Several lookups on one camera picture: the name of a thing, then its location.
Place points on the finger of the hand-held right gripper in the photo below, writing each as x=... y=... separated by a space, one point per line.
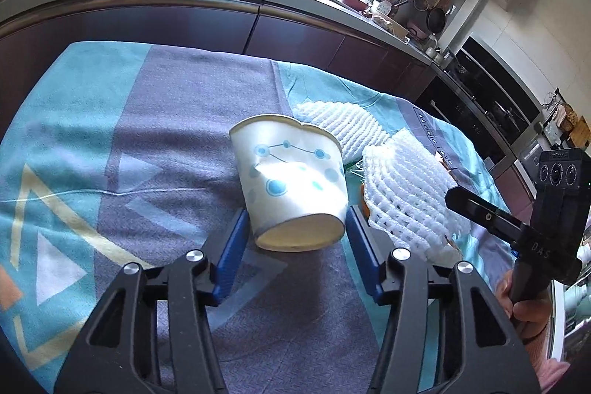
x=485 y=216

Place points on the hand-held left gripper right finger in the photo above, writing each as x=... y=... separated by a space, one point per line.
x=361 y=237

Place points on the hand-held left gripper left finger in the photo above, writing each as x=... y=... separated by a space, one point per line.
x=233 y=242

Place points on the white foam fruit net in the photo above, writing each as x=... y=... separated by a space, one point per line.
x=341 y=121
x=406 y=195

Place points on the white paper cup blue dots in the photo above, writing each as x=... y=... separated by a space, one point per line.
x=286 y=172

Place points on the person's right hand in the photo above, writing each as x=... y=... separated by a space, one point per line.
x=531 y=313

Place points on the teal and grey printed tablecloth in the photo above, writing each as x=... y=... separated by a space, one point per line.
x=161 y=144

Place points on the black built-in oven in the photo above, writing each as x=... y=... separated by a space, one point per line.
x=498 y=89

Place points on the small steel pot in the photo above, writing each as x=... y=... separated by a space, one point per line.
x=438 y=56

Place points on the hanging black frying pan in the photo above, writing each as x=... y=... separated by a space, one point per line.
x=435 y=20

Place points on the dark brown kitchen cabinets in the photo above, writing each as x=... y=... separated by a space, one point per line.
x=138 y=24

